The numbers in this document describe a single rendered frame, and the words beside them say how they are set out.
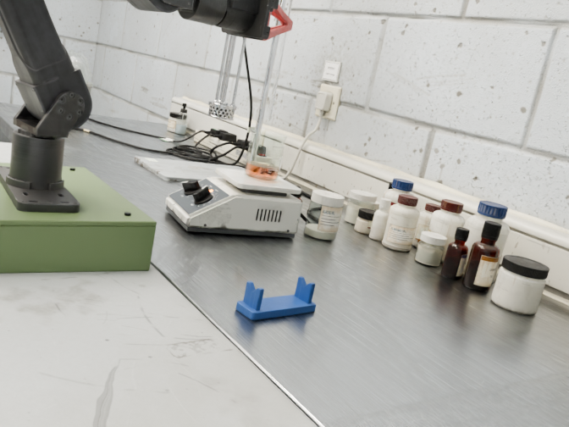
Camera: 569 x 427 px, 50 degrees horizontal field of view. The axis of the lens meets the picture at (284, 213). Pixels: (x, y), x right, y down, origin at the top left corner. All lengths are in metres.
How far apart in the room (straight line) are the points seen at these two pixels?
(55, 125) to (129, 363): 0.35
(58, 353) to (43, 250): 0.19
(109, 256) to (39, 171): 0.14
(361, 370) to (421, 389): 0.06
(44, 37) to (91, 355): 0.40
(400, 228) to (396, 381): 0.53
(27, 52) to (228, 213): 0.39
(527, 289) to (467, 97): 0.48
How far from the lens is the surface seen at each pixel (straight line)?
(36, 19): 0.80
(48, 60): 0.80
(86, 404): 0.51
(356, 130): 1.52
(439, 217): 1.12
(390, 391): 0.61
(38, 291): 0.70
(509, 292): 0.97
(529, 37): 1.25
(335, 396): 0.58
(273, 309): 0.70
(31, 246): 0.73
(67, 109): 0.80
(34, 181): 0.82
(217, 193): 1.00
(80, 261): 0.75
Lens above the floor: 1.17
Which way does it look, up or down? 13 degrees down
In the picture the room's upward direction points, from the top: 12 degrees clockwise
